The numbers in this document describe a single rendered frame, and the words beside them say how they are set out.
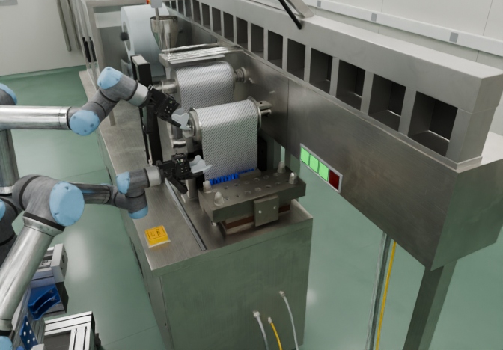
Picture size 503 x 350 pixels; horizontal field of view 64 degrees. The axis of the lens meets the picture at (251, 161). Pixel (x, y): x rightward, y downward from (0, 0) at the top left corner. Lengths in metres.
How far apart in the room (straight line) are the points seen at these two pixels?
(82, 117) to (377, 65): 0.87
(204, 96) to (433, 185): 1.05
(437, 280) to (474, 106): 0.65
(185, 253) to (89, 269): 1.48
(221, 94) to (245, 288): 0.82
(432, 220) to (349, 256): 1.80
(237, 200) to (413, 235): 0.66
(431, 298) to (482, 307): 1.35
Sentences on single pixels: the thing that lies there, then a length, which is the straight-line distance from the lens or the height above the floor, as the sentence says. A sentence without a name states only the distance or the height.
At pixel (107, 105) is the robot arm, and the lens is 1.45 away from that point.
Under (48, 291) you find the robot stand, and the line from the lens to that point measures 1.87.
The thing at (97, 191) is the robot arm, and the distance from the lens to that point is 1.58.
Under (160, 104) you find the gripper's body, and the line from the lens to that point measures 1.50.
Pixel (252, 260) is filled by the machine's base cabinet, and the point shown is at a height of 0.78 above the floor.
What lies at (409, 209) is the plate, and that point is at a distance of 1.16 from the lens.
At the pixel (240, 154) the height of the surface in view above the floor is 1.11.
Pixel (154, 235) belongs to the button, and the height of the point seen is 0.92.
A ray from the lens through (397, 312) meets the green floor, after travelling 2.61.
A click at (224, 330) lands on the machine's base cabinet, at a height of 0.44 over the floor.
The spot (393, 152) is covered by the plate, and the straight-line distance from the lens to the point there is 1.14.
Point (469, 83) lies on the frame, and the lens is 0.96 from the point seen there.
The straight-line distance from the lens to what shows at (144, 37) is 2.47.
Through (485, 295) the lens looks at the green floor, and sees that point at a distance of 2.91.
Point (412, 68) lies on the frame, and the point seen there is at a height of 1.62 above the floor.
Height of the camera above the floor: 1.92
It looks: 30 degrees down
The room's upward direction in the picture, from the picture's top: 1 degrees counter-clockwise
